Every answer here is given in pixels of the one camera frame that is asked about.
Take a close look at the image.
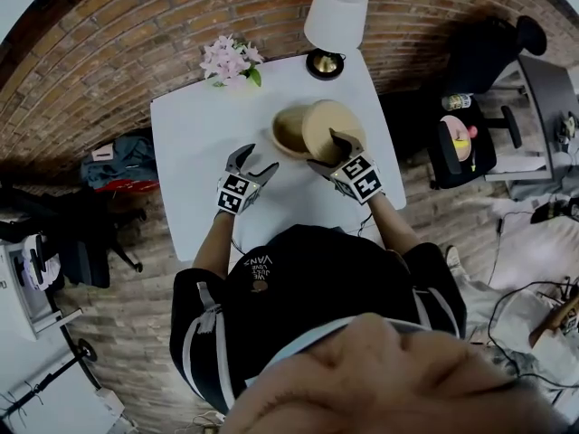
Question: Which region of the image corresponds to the round wooden bowl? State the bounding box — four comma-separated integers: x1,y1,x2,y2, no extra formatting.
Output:
271,103,320,160

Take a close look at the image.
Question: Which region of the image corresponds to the red bag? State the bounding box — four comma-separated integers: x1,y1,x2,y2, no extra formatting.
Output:
94,179,160,194

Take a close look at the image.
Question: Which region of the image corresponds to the black handheld device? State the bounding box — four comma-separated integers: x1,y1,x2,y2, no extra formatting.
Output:
529,199,579,224

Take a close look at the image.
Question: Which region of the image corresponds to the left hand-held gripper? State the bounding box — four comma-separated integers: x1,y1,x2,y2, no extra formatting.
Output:
215,143,280,217

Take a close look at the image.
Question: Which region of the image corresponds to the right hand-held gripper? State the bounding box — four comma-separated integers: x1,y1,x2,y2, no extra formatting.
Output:
306,127,385,206

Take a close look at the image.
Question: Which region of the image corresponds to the person's left forearm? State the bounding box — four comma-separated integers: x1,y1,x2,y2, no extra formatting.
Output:
192,210,236,279

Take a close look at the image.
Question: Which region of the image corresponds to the person's face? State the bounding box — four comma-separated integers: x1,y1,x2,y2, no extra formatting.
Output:
221,313,569,434

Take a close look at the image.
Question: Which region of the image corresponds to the white shade table lamp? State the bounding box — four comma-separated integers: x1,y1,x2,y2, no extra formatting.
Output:
303,0,370,81

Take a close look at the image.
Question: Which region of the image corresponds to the black office chair with headrest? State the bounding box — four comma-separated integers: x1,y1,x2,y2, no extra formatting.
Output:
445,14,548,97

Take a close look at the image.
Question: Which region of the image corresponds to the round wooden lid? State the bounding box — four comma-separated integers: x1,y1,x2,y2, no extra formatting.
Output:
301,99,366,165

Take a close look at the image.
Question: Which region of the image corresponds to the person's black t-shirt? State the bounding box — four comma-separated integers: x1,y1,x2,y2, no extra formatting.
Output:
169,223,467,415

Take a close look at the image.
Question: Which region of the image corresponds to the clear drink bottle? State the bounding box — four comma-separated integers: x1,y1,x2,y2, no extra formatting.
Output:
441,92,473,111

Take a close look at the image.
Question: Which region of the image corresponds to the pink round cushion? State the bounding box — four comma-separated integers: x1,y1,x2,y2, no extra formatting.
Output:
439,114,479,162

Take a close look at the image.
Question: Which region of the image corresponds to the black kick scooter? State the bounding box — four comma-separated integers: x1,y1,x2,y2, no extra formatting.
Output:
0,336,99,418

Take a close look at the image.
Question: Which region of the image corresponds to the pink flower plant in pot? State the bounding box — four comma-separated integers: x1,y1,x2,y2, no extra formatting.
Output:
199,33,265,90

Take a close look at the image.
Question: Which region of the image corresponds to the black cable with adapter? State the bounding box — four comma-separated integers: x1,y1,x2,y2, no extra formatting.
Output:
486,210,535,284

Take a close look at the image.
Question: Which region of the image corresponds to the black office chair with armrests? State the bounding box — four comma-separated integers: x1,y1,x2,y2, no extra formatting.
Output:
427,99,524,191

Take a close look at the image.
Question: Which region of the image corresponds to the person's right forearm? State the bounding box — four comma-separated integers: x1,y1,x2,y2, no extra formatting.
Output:
368,192,422,255

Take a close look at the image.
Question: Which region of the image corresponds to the white cabinet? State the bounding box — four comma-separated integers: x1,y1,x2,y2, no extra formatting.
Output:
0,237,85,343

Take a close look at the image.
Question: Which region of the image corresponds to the black swivel chair with clothes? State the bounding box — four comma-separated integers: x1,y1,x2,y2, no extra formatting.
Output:
0,183,148,288

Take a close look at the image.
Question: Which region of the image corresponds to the dark grey desk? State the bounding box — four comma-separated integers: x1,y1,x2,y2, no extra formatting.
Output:
486,54,579,184

